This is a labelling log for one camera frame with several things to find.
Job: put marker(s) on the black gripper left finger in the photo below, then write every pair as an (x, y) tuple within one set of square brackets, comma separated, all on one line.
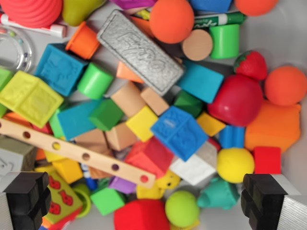
[(22, 196)]

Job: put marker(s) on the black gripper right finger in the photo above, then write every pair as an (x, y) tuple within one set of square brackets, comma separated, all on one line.
[(266, 201)]

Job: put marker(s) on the yellow plastic cylinder piece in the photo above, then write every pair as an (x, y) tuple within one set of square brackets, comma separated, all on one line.
[(43, 168)]

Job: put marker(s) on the colourful fabric cube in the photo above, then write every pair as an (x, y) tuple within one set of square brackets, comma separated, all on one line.
[(63, 201)]

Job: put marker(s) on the red wooden block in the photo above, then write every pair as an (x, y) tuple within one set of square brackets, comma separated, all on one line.
[(44, 129), (267, 160)]

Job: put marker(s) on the grey studded building block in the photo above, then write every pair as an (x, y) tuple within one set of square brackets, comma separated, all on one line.
[(15, 155)]

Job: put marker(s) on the orange plastic block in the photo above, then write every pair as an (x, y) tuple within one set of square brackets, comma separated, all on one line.
[(40, 154)]

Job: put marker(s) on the teal rubber animal toy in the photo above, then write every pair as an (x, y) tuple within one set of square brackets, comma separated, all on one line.
[(219, 194)]

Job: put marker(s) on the yellow toy lemon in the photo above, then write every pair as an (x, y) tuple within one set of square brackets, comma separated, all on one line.
[(235, 165)]

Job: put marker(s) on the yellow plastic block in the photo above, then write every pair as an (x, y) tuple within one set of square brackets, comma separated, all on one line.
[(52, 155)]

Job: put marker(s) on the yellow wooden block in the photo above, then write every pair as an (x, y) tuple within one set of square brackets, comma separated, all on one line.
[(210, 124), (68, 170)]

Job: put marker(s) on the wooden strip with holes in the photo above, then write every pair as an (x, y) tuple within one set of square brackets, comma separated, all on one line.
[(69, 148)]

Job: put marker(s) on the blue capped white marker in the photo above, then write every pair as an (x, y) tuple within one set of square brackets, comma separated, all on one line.
[(90, 180)]

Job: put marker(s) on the blue wooden block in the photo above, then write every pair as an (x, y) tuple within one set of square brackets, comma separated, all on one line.
[(231, 136)]

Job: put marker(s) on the orange rubber block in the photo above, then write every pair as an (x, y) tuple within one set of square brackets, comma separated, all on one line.
[(273, 127)]

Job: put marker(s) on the small red block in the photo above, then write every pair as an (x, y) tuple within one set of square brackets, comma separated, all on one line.
[(214, 143)]

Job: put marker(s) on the white embossed rubber cube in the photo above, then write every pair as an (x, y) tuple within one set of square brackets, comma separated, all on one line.
[(194, 170)]

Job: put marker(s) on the plain wooden block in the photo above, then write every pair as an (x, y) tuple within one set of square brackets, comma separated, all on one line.
[(98, 173), (121, 136), (91, 137), (154, 100), (128, 99)]

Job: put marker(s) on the orange wooden block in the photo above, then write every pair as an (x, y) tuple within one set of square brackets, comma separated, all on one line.
[(16, 117)]

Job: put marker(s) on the dark green ribbed toy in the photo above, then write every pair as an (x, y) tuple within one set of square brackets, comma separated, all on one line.
[(103, 183)]

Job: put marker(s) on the bright green wooden cube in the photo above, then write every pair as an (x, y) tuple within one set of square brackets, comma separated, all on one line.
[(106, 201)]

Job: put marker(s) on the lime green ball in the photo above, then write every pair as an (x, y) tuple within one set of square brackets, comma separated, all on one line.
[(181, 208)]

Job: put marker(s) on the teal triangular block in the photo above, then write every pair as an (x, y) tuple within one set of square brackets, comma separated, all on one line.
[(74, 119)]

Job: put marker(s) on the lime yellow embossed rubber cube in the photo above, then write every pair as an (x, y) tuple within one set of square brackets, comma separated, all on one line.
[(30, 98)]

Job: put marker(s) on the purple wooden block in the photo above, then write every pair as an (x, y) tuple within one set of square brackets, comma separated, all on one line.
[(121, 185)]

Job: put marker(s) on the yellow rubber bear toy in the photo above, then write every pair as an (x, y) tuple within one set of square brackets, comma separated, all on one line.
[(168, 180)]

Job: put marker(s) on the red toy apple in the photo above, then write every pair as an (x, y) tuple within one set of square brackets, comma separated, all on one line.
[(236, 100)]

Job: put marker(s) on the blue embossed rubber cube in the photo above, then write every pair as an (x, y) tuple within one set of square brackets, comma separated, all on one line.
[(178, 133)]

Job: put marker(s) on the dark green wooden cube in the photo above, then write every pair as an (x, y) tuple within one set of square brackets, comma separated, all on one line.
[(105, 115)]

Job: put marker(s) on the orange foam ball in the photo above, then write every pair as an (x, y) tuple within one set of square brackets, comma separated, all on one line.
[(255, 6), (285, 86), (171, 21)]

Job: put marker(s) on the green rubber block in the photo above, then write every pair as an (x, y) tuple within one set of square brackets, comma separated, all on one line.
[(4, 77)]

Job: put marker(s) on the dark green wooden block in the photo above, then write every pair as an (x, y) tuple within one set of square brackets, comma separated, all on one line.
[(188, 103)]

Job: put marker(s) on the red embossed rubber cube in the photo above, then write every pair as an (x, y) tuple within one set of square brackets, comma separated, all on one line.
[(148, 155)]

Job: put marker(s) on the teal embossed rubber cube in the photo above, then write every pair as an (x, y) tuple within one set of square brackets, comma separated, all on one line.
[(60, 68)]

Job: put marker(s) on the teal foam block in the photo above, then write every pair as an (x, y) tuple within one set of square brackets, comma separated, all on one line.
[(200, 82)]

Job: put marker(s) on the red toy strawberry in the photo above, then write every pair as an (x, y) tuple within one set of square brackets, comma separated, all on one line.
[(251, 64)]

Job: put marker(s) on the yellow wooden cube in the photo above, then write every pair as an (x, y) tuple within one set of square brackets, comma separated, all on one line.
[(141, 123)]

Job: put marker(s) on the orange triangular block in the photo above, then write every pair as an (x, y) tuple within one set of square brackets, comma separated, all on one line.
[(124, 72)]

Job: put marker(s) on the orange plastic cup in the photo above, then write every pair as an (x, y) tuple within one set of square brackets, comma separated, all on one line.
[(82, 40)]

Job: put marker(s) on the red capped white marker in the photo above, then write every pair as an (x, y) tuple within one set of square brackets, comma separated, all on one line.
[(54, 30)]

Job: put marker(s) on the wooden cylinder block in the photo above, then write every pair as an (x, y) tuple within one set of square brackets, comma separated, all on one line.
[(197, 45)]

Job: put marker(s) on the red ribbed rubber toy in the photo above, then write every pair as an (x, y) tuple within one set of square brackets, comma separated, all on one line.
[(31, 10)]

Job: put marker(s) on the green Expo marker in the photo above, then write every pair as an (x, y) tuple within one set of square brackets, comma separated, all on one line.
[(216, 21)]

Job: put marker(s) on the grey Expo board eraser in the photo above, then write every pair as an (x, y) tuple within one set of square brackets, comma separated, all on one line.
[(141, 51)]

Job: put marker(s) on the olive green toy pear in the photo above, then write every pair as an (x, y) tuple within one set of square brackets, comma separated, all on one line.
[(78, 10)]

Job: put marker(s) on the blue toy block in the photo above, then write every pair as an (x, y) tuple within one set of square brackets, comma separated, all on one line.
[(211, 4)]

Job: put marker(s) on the orange wedge block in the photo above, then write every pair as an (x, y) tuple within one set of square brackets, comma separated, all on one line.
[(144, 25)]

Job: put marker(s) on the purple toy block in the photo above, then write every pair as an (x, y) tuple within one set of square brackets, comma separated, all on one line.
[(132, 3)]

